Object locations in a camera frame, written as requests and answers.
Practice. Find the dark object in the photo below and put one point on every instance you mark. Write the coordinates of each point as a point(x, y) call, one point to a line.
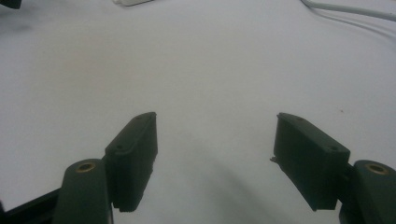
point(10, 3)

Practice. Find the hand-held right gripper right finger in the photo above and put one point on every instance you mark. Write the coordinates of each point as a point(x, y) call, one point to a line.
point(308, 161)

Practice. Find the white flat object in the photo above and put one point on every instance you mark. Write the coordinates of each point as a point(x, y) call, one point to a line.
point(132, 2)

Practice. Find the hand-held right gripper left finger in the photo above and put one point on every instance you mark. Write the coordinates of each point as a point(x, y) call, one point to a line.
point(132, 161)

